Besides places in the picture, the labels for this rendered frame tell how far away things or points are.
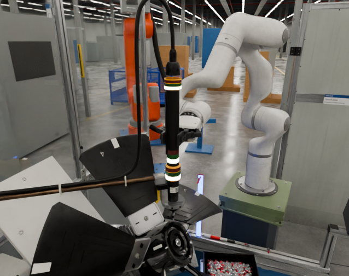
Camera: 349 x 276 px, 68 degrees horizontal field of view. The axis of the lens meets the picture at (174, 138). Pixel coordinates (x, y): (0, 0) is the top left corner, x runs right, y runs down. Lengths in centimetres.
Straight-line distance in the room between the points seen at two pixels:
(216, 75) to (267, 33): 27
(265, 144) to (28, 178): 98
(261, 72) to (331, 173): 171
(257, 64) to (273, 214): 68
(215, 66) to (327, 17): 161
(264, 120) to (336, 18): 135
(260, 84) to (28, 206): 97
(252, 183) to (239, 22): 78
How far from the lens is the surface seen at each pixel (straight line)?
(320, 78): 245
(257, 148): 132
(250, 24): 105
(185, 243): 77
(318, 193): 280
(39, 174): 92
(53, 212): 56
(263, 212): 132
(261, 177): 138
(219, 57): 95
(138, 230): 78
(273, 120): 125
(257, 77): 119
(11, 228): 83
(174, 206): 76
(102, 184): 72
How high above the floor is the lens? 173
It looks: 21 degrees down
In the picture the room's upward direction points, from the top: straight up
